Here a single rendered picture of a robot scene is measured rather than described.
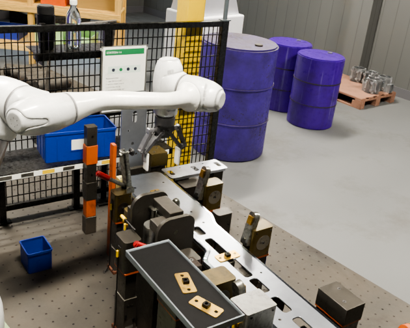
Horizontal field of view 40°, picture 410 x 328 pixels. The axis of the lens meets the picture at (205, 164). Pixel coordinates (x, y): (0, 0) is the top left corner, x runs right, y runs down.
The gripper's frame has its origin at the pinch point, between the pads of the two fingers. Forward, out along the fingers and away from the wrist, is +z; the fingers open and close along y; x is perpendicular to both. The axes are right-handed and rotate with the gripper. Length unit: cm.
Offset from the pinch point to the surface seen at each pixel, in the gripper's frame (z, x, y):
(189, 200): 13.4, -8.8, 8.7
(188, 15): -44, 58, 44
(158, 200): -5.3, -33.5, -20.3
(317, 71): 49, 228, 314
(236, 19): 22, 349, 295
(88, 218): 35.7, 28.5, -17.0
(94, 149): 3.2, 28.4, -15.3
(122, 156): -6.5, -1.3, -17.2
